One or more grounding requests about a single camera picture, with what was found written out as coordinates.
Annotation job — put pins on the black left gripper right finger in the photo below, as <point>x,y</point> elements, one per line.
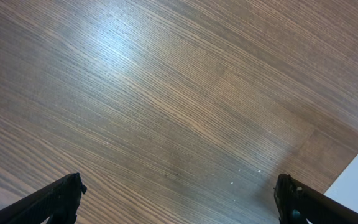
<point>298,203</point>

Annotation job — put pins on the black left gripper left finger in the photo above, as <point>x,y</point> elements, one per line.
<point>57,203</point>

